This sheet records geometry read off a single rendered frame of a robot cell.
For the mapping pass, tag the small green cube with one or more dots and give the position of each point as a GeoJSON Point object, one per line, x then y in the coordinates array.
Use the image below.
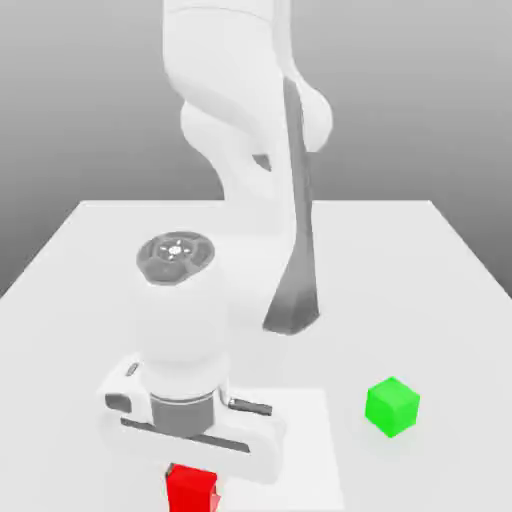
{"type": "Point", "coordinates": [392, 406]}

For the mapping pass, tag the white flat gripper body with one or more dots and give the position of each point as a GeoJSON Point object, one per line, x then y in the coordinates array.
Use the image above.
{"type": "Point", "coordinates": [240, 456]}

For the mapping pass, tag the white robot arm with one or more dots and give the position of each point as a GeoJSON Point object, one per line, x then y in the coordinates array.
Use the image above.
{"type": "Point", "coordinates": [224, 120]}

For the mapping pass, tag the small red cube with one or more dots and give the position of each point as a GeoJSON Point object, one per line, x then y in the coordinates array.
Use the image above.
{"type": "Point", "coordinates": [190, 490]}

